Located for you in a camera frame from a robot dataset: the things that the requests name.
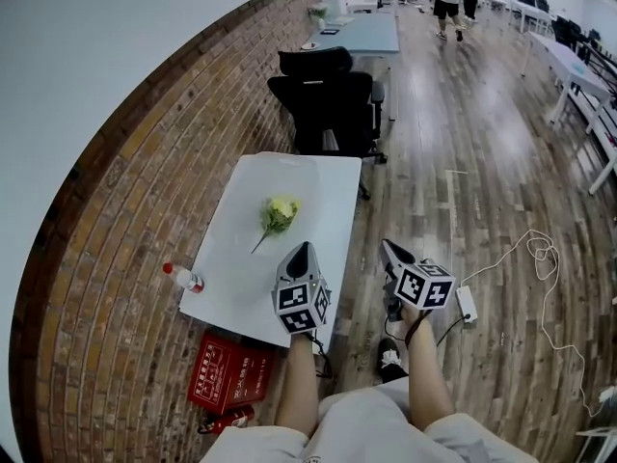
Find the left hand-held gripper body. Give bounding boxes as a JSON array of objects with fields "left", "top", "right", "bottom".
[{"left": 271, "top": 279, "right": 334, "bottom": 336}]

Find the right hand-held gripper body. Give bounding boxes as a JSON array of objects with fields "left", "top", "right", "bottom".
[{"left": 383, "top": 258, "right": 457, "bottom": 322}]

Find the yellow flowers bunch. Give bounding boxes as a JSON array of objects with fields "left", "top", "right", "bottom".
[{"left": 250, "top": 194, "right": 304, "bottom": 255}]

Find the person's left forearm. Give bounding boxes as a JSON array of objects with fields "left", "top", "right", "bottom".
[{"left": 274, "top": 333, "right": 323, "bottom": 438}]

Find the person's right forearm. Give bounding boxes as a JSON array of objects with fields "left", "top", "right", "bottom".
[{"left": 402, "top": 306, "right": 457, "bottom": 433}]

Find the white rectangular table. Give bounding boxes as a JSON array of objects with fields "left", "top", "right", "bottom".
[{"left": 178, "top": 151, "right": 363, "bottom": 356}]

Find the red fire equipment box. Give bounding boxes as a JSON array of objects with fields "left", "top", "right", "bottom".
[{"left": 186, "top": 331, "right": 277, "bottom": 417}]

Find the white power strip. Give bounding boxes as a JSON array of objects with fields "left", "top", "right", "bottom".
[{"left": 455, "top": 285, "right": 479, "bottom": 325}]

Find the person's right shoe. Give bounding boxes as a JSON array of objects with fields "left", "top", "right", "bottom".
[{"left": 376, "top": 338, "right": 411, "bottom": 384}]

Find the red-capped plastic water bottle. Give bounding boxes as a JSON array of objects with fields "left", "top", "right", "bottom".
[{"left": 162, "top": 261, "right": 205, "bottom": 295}]

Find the red fire extinguisher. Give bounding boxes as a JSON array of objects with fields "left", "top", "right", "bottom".
[{"left": 197, "top": 403, "right": 255, "bottom": 436}]

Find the person's light grey shirt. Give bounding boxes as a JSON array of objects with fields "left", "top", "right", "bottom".
[{"left": 200, "top": 381, "right": 541, "bottom": 463}]

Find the black office chair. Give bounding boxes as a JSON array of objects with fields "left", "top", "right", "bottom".
[{"left": 267, "top": 45, "right": 389, "bottom": 201}]

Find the light blue table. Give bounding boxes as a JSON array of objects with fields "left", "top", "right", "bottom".
[{"left": 301, "top": 12, "right": 401, "bottom": 123}]

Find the white metal rack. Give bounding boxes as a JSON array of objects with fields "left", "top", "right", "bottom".
[{"left": 576, "top": 424, "right": 617, "bottom": 463}]

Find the potted green plant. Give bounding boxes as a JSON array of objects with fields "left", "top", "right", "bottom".
[{"left": 308, "top": 3, "right": 330, "bottom": 31}]

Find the white long table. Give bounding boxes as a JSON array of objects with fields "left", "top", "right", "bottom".
[
  {"left": 523, "top": 30, "right": 613, "bottom": 124},
  {"left": 510, "top": 0, "right": 553, "bottom": 34}
]

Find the row of black office chairs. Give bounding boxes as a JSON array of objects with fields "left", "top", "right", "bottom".
[{"left": 515, "top": 0, "right": 617, "bottom": 67}]

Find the black power cable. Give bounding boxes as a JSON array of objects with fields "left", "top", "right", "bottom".
[{"left": 436, "top": 313, "right": 471, "bottom": 347}]

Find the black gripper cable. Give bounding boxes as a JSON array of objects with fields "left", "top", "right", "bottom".
[{"left": 310, "top": 331, "right": 335, "bottom": 380}]

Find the long white cable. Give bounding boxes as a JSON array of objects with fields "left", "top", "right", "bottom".
[{"left": 460, "top": 229, "right": 609, "bottom": 419}]

